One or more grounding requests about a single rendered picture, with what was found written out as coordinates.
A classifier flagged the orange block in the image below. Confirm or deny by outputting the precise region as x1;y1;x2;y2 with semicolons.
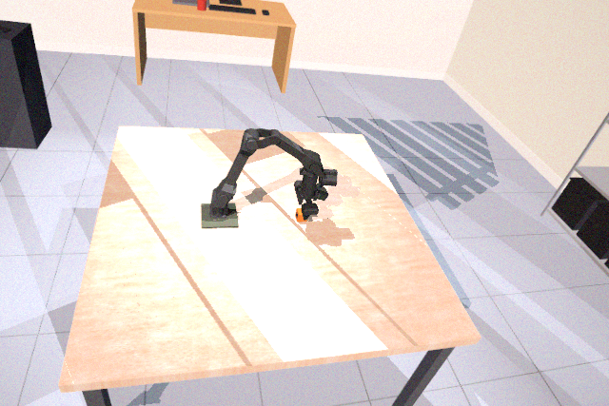
295;208;306;222

